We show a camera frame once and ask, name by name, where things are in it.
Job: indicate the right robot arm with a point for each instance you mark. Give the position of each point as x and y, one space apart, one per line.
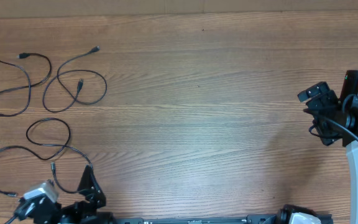
349 100

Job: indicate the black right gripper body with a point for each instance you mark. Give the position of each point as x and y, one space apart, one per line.
324 104

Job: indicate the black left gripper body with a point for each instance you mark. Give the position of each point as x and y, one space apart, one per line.
76 211

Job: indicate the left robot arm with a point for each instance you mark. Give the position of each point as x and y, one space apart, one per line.
102 217

